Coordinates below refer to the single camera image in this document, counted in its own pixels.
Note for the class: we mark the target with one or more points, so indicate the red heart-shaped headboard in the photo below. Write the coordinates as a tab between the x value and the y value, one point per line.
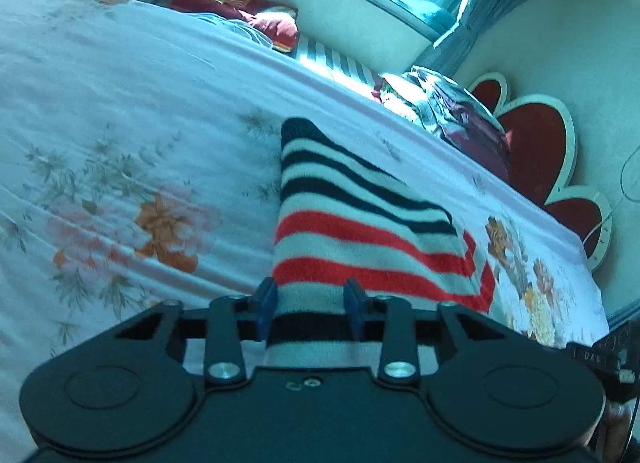
535	143

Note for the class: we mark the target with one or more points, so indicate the red pillow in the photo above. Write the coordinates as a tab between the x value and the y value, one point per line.
270	23

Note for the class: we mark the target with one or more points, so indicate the floral bed sheet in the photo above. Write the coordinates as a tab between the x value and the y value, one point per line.
125	118

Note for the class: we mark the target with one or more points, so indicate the light blue cloth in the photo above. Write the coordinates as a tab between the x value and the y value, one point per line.
235	25

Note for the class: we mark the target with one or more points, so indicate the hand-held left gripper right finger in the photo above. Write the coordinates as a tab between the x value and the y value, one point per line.
355	313

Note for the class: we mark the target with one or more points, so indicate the striped knit sweater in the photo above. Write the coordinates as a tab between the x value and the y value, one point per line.
350	223

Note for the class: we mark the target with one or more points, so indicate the person's right hand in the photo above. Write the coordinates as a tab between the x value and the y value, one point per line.
616	428

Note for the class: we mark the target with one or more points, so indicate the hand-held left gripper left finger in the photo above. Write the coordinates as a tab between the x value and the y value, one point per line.
267	308

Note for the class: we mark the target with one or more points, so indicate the crumpled grey maroon blanket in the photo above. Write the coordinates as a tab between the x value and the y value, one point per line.
465	123

